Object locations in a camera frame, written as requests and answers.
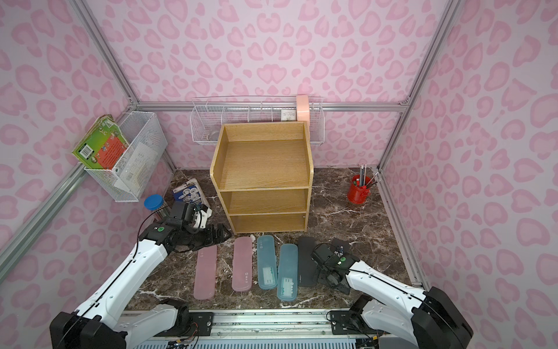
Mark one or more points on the pink pencil case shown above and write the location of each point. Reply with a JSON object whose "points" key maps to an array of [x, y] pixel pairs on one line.
{"points": [[206, 270], [242, 264]]}

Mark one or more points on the small white card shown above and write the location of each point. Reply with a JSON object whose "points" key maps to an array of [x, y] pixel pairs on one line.
{"points": [[288, 115]]}

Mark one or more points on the pink box in basket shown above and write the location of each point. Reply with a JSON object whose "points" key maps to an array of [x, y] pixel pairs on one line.
{"points": [[303, 109]]}

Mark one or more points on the black pencil case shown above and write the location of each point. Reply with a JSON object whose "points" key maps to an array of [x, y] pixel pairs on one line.
{"points": [[338, 245], [307, 268]]}

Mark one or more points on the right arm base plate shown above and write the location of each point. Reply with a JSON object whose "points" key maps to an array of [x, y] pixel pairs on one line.
{"points": [[346, 322]]}

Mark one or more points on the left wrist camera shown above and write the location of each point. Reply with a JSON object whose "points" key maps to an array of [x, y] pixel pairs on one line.
{"points": [[189, 216]]}

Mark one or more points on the red pen holder cup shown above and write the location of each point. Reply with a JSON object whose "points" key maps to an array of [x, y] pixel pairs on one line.
{"points": [[358, 194]]}

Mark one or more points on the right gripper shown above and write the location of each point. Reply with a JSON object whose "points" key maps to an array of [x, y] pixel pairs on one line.
{"points": [[317, 260]]}

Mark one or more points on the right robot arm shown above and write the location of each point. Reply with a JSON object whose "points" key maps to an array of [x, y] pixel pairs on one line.
{"points": [[424, 318]]}

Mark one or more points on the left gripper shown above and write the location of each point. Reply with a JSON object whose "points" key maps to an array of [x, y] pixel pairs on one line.
{"points": [[205, 235]]}

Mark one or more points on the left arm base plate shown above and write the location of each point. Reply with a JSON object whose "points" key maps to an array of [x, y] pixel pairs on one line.
{"points": [[196, 323]]}

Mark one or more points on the blue-lid pencil tube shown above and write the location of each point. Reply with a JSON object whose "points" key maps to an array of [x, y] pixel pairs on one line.
{"points": [[157, 205]]}

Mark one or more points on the green red book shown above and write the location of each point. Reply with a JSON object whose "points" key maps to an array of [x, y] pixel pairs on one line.
{"points": [[102, 146]]}

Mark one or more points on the teal pencil case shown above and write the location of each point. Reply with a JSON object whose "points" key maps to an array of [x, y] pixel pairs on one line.
{"points": [[267, 271], [288, 273]]}

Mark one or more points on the wooden three-tier shelf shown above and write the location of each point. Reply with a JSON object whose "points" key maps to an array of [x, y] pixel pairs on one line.
{"points": [[263, 174]]}

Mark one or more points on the white mesh side basket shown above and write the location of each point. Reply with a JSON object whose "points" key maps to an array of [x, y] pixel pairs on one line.
{"points": [[129, 177]]}

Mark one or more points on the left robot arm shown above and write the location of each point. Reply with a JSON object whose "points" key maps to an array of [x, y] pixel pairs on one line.
{"points": [[96, 322]]}

